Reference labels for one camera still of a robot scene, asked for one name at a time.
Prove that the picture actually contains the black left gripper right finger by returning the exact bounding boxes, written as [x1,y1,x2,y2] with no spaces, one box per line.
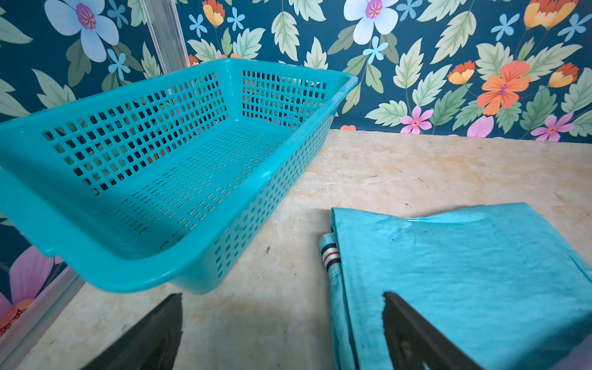
[382,292,481,369]

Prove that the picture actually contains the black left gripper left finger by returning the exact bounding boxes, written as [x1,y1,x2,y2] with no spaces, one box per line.
[84,293,183,369]

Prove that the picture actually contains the teal pants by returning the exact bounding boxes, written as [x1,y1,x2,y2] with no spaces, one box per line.
[319,203,591,369]

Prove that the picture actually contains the teal plastic basket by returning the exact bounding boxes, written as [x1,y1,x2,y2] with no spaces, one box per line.
[1,59,359,294]

